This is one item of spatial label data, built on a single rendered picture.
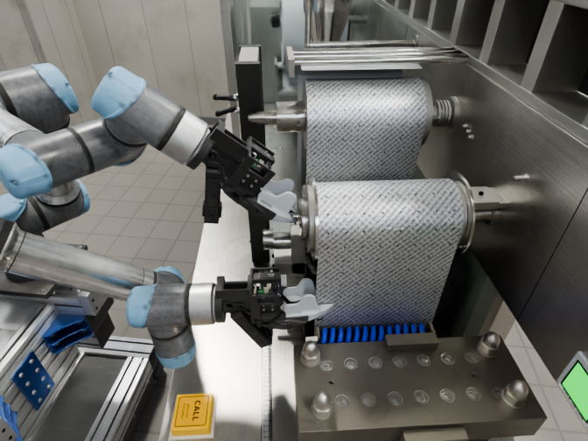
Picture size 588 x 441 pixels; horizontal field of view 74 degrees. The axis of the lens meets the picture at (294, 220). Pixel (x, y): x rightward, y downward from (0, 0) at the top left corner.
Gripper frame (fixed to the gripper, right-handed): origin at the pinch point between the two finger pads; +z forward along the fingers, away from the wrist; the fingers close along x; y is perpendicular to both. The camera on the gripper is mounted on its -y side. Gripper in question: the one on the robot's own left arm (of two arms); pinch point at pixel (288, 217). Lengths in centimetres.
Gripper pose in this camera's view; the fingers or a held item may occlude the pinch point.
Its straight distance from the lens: 70.3
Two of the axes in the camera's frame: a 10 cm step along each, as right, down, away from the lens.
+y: 6.4, -6.4, -4.3
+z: 7.7, 4.8, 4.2
